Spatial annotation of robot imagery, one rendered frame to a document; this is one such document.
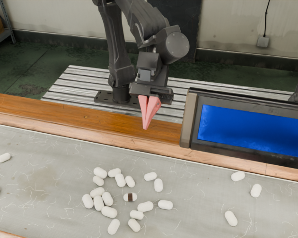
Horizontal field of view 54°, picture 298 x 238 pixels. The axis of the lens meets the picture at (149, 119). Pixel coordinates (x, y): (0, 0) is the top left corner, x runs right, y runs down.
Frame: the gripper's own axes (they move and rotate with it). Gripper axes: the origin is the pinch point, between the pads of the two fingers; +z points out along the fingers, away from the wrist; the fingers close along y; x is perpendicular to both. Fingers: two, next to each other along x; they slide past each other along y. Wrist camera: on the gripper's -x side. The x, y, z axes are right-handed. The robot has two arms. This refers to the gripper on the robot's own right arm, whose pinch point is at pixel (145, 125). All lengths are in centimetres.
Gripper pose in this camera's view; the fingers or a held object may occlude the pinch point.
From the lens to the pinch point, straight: 69.6
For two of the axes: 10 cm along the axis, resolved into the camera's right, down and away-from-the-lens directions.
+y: 9.7, 1.5, -1.9
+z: -1.8, 9.7, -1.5
